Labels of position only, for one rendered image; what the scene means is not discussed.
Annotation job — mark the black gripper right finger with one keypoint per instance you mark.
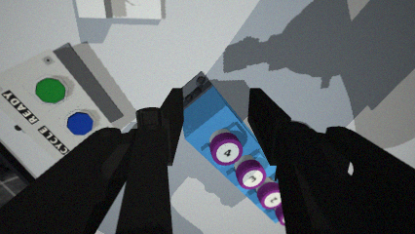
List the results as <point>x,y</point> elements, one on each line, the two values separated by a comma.
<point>311,167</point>

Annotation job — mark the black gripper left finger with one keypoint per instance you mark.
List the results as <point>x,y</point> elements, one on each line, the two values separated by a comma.
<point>71,198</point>

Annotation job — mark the white button housing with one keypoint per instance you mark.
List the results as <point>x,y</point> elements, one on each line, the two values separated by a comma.
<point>43,98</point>

